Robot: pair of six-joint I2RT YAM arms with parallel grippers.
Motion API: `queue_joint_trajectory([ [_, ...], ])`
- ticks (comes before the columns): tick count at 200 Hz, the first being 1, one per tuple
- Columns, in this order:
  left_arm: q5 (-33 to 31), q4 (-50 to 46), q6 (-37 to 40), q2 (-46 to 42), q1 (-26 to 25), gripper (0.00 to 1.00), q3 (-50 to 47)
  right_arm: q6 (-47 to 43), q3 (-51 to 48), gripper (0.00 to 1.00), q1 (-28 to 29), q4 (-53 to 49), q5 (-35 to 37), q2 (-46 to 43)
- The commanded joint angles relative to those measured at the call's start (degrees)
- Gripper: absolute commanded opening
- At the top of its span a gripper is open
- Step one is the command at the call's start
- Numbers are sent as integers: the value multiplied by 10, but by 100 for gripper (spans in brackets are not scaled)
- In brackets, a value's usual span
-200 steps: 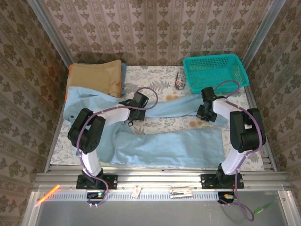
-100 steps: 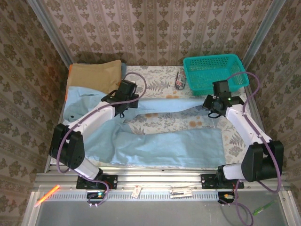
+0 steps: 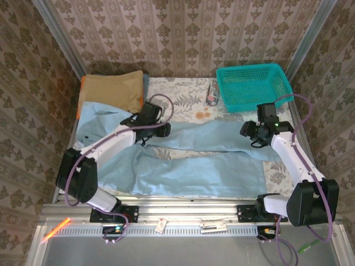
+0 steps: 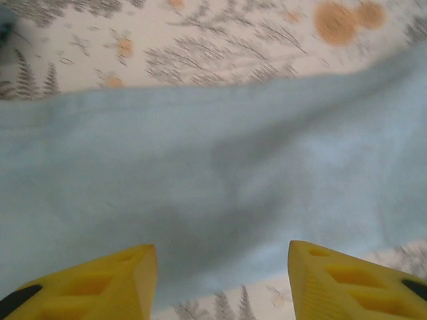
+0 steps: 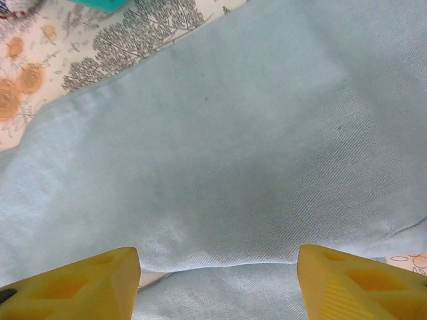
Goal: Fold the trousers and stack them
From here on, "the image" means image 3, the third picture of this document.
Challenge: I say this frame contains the light blue trousers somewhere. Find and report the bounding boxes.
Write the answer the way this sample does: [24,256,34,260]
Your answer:
[74,101,281,197]

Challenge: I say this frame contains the blue folded trousers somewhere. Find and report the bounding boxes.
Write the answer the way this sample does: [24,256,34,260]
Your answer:
[141,73,150,105]

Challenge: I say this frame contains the tan folded trousers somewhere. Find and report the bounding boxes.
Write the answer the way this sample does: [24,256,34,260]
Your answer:
[79,70,145,114]

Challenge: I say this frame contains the floral table cloth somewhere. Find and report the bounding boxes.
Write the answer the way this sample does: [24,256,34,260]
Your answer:
[65,76,316,202]

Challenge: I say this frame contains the teal plastic basket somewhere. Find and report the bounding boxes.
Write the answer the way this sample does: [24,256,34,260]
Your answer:
[215,63,294,114]

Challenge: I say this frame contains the small paper tag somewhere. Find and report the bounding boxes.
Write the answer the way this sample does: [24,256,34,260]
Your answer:
[155,217,169,234]

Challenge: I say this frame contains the green pen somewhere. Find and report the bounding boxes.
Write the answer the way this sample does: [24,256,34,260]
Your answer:
[298,238,320,253]

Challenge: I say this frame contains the orange pen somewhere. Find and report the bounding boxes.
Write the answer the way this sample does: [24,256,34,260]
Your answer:
[40,217,72,244]

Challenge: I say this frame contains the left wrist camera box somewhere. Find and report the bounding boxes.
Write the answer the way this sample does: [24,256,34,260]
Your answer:
[140,101,164,124]

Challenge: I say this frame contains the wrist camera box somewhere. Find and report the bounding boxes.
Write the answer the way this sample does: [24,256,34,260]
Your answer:
[256,102,277,122]
[140,101,164,124]

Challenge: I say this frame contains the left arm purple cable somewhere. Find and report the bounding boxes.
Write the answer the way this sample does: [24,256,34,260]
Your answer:
[64,94,175,245]

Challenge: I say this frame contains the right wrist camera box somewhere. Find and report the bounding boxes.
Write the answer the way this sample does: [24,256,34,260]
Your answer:
[256,102,277,122]

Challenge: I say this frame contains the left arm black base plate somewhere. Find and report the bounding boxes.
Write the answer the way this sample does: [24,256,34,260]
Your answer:
[90,205,139,224]

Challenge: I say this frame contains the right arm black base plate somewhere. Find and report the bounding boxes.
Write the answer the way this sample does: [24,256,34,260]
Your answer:
[236,204,288,224]

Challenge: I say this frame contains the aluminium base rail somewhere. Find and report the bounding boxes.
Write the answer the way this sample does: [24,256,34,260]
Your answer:
[38,198,343,226]

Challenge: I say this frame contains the grey slotted cable duct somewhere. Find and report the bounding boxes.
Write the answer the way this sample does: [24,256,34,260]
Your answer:
[59,224,260,237]

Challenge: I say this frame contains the aluminium corner post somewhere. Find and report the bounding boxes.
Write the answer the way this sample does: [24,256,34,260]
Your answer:
[288,0,339,75]
[31,0,87,80]

